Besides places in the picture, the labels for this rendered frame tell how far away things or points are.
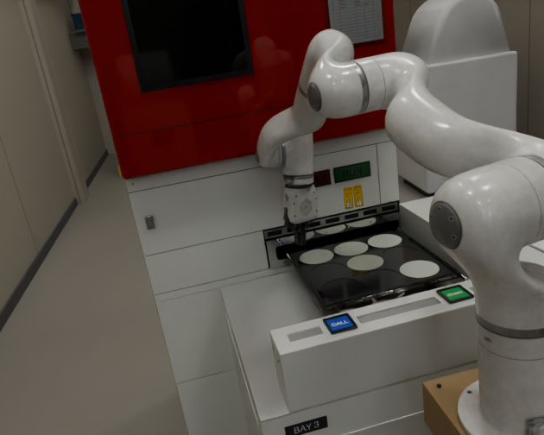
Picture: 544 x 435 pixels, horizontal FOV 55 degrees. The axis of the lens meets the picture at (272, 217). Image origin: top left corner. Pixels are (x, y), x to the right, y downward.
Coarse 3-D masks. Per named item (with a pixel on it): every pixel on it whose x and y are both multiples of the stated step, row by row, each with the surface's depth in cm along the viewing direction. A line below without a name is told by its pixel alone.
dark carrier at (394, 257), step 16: (352, 240) 161; (336, 256) 152; (352, 256) 150; (384, 256) 148; (400, 256) 146; (416, 256) 145; (432, 256) 143; (304, 272) 145; (320, 272) 144; (336, 272) 143; (352, 272) 141; (368, 272) 140; (384, 272) 139; (400, 272) 137; (448, 272) 133; (320, 288) 135; (336, 288) 134; (352, 288) 133; (368, 288) 132; (384, 288) 130
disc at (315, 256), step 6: (306, 252) 158; (312, 252) 157; (318, 252) 157; (324, 252) 156; (330, 252) 155; (300, 258) 154; (306, 258) 154; (312, 258) 153; (318, 258) 153; (324, 258) 152; (330, 258) 151
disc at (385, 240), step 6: (384, 234) 162; (390, 234) 161; (372, 240) 159; (378, 240) 158; (384, 240) 158; (390, 240) 157; (396, 240) 157; (378, 246) 154; (384, 246) 154; (390, 246) 153
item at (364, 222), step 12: (372, 216) 166; (384, 216) 166; (396, 216) 167; (324, 228) 163; (336, 228) 163; (348, 228) 164; (276, 240) 160; (288, 240) 161; (276, 264) 163; (288, 264) 164
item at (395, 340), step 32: (320, 320) 110; (384, 320) 106; (416, 320) 105; (448, 320) 107; (288, 352) 101; (320, 352) 102; (352, 352) 104; (384, 352) 106; (416, 352) 108; (448, 352) 109; (288, 384) 103; (320, 384) 105; (352, 384) 106; (384, 384) 108
